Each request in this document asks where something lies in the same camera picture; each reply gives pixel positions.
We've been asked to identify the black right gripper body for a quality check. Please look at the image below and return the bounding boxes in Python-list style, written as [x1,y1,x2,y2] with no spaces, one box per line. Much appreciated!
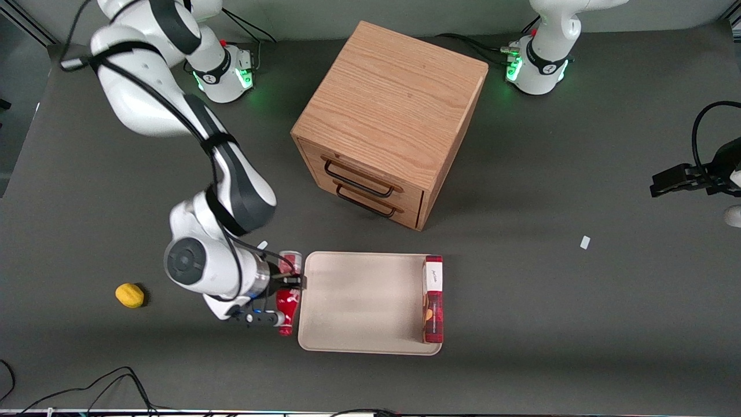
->
[262,262,291,303]

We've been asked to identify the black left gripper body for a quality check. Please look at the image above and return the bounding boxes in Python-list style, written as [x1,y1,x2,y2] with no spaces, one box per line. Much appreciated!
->
[692,138,741,196]

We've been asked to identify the red coke bottle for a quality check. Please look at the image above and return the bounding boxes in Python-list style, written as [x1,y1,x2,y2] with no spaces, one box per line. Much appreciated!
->
[276,250,304,337]

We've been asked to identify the beige rectangular tray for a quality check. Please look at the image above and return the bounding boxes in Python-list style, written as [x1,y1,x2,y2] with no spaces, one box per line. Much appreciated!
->
[298,251,444,356]

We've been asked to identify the wooden lower drawer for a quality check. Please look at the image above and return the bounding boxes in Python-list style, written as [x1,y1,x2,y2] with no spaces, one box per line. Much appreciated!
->
[310,171,423,229]

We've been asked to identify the wooden drawer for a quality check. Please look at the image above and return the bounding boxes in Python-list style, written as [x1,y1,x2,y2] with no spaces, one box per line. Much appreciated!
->
[310,171,423,229]
[298,139,427,203]

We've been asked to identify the wooden upper drawer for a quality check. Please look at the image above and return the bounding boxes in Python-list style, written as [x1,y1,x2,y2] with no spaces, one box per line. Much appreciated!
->
[298,139,427,203]

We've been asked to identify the red snack box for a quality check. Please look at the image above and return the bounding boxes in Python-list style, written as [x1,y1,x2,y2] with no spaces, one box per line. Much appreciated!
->
[421,255,445,344]

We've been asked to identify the yellow lemon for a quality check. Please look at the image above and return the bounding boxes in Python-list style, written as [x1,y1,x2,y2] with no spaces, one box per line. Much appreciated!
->
[115,283,145,309]

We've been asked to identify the wooden drawer cabinet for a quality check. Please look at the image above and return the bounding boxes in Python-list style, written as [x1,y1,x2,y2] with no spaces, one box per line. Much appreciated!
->
[291,21,489,232]

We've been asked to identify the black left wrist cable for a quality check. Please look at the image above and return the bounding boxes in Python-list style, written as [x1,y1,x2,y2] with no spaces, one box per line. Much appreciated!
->
[691,101,741,171]

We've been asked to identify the black lower drawer handle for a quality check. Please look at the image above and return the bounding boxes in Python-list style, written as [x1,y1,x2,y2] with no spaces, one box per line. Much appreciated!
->
[335,184,398,219]

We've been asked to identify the black drawer handle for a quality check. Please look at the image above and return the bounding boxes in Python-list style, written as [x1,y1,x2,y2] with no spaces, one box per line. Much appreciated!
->
[324,159,397,199]
[335,184,398,219]

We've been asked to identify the black upper drawer handle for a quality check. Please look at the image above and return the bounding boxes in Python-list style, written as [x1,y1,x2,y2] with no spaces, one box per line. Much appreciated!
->
[324,159,397,199]

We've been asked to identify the black cable along table edge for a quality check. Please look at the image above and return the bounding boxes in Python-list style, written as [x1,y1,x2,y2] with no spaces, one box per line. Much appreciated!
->
[330,408,403,417]

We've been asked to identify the black floor cable loop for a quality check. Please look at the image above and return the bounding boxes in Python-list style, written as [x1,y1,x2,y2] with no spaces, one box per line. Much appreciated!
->
[17,366,160,416]

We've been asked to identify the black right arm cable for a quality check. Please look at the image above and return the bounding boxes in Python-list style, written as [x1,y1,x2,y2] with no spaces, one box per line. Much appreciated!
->
[61,0,302,305]

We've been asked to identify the black left base cable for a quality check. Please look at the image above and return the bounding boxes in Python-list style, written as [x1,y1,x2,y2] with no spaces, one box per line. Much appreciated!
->
[434,16,542,65]

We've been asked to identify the black base cable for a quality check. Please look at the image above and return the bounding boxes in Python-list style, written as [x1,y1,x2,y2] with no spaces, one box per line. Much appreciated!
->
[434,16,542,65]
[220,8,278,73]

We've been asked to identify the black right base cable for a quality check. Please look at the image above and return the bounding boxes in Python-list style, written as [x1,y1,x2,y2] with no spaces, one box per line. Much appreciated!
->
[220,8,278,73]

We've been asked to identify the short black edge cable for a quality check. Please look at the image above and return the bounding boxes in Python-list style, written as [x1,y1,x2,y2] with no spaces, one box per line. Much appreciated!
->
[0,359,16,403]

